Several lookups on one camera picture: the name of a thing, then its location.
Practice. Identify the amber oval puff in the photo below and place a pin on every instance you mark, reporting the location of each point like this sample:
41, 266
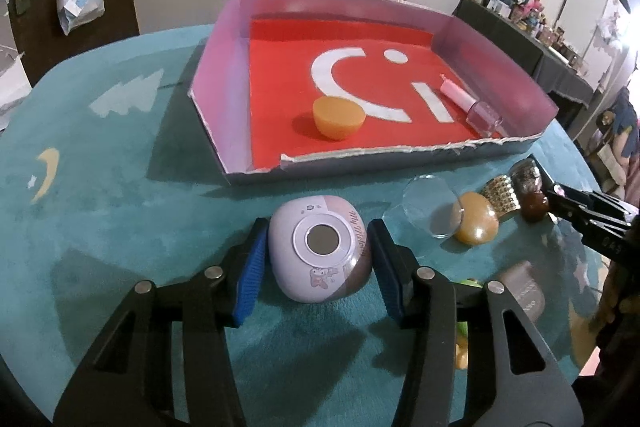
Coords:
479, 222

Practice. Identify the standing mirror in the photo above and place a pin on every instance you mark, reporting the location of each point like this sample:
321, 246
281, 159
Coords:
590, 17

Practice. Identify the lilac round compact case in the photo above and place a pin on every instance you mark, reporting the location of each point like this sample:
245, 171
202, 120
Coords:
320, 252

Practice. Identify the black draped side table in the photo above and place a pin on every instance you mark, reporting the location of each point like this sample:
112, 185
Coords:
530, 52

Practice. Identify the row of small bottles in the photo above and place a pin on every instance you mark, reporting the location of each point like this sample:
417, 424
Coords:
525, 14

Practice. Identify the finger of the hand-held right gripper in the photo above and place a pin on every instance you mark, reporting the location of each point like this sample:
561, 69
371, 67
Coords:
585, 209

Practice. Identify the brown ball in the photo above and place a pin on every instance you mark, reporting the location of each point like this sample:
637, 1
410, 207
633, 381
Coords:
535, 207

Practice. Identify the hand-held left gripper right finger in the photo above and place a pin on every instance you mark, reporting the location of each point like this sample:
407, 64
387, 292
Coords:
387, 272

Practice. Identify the person's right hand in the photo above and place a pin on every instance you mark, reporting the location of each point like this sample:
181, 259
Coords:
617, 302

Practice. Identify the green and yellow toy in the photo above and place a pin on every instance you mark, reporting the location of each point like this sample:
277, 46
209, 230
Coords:
462, 347

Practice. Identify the silver studded jar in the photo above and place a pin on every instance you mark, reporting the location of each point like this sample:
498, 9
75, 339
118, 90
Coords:
527, 174

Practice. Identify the red cardboard box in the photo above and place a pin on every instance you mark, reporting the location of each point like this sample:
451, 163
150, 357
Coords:
350, 107

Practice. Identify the pink nail polish bottle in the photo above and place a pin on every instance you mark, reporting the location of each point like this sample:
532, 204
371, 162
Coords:
462, 99

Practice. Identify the orange half-round sponge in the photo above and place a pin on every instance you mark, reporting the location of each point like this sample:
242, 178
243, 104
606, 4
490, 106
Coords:
337, 117

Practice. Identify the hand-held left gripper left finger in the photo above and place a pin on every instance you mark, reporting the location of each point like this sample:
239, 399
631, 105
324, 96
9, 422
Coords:
252, 272

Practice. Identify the blue cloth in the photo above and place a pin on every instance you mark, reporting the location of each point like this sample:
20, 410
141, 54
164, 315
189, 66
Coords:
622, 117

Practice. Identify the white sheet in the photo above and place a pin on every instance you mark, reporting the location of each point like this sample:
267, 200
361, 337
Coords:
10, 82

